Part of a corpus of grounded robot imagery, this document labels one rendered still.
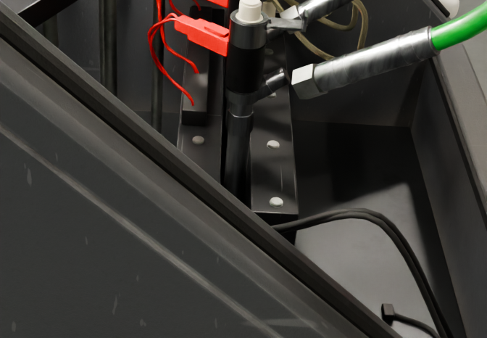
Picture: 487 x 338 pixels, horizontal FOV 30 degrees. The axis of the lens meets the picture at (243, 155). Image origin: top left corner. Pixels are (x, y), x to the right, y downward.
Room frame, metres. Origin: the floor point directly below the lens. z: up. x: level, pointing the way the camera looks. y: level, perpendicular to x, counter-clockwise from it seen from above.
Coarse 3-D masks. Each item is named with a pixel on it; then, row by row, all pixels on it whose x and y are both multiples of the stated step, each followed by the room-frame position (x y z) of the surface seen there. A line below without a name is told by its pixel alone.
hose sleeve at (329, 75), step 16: (416, 32) 0.48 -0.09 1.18; (368, 48) 0.49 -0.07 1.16; (384, 48) 0.48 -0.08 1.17; (400, 48) 0.48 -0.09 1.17; (416, 48) 0.47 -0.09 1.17; (432, 48) 0.47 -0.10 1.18; (320, 64) 0.50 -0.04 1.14; (336, 64) 0.49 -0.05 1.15; (352, 64) 0.48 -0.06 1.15; (368, 64) 0.48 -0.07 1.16; (384, 64) 0.48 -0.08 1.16; (400, 64) 0.47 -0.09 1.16; (320, 80) 0.49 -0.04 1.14; (336, 80) 0.48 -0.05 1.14; (352, 80) 0.48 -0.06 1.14
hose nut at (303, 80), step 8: (312, 64) 0.50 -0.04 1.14; (296, 72) 0.50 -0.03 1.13; (304, 72) 0.50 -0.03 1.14; (312, 72) 0.49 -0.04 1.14; (296, 80) 0.49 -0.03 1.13; (304, 80) 0.49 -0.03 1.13; (312, 80) 0.49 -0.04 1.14; (296, 88) 0.49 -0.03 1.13; (304, 88) 0.49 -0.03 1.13; (312, 88) 0.49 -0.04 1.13; (320, 88) 0.49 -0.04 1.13; (304, 96) 0.49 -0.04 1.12; (312, 96) 0.50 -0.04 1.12
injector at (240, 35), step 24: (240, 24) 0.58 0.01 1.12; (264, 24) 0.59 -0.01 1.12; (240, 48) 0.58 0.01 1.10; (264, 48) 0.59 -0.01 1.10; (240, 72) 0.58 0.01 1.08; (240, 96) 0.58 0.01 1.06; (264, 96) 0.59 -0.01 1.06; (240, 120) 0.59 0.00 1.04; (240, 144) 0.59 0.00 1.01; (240, 168) 0.59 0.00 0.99; (240, 192) 0.59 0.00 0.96
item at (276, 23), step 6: (270, 18) 0.60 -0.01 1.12; (276, 18) 0.60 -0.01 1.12; (282, 18) 0.60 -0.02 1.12; (270, 24) 0.59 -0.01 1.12; (276, 24) 0.59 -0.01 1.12; (282, 24) 0.59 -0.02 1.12; (288, 24) 0.59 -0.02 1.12; (294, 24) 0.60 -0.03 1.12; (300, 24) 0.60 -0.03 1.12; (294, 30) 0.59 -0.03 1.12; (300, 30) 0.59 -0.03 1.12
